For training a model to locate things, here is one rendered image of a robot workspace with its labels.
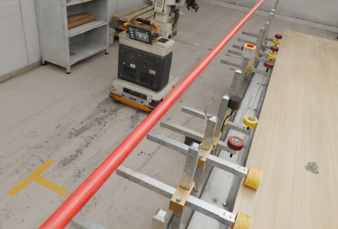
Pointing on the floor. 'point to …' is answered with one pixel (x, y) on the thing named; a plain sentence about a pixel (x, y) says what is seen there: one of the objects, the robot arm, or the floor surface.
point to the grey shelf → (51, 4)
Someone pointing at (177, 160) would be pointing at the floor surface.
